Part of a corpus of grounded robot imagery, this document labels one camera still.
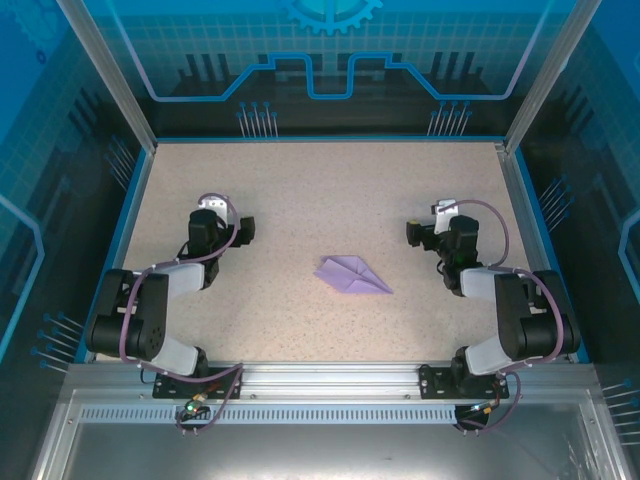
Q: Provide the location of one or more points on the purple paper sheet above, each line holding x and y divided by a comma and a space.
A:
350, 275

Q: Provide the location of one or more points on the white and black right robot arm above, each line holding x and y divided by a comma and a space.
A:
520, 320

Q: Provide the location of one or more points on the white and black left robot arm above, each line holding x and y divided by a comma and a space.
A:
150, 320

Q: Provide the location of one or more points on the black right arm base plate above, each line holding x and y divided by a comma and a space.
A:
435, 382

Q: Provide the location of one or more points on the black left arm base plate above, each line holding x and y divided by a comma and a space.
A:
170, 387

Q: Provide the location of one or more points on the aluminium mounting rail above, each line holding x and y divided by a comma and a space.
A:
330, 380

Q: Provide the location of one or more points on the aluminium frame post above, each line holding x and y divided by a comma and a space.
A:
115, 80
550, 75

